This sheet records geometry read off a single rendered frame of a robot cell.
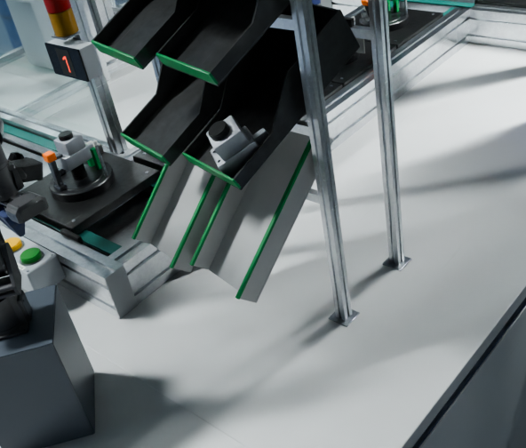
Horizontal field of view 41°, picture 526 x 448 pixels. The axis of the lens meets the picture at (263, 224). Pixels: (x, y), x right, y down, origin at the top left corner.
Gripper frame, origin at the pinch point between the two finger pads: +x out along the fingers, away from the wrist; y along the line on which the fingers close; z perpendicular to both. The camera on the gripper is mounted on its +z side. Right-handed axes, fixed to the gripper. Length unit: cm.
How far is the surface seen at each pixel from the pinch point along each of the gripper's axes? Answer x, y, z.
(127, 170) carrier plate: 7.7, 6.8, 30.3
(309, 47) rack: -30, -55, 24
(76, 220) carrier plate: 8.0, 1.3, 12.1
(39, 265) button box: 9.2, -2.9, -0.4
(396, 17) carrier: 5, -5, 121
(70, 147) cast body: -2.6, 9.4, 20.6
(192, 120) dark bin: -18.6, -35.2, 18.0
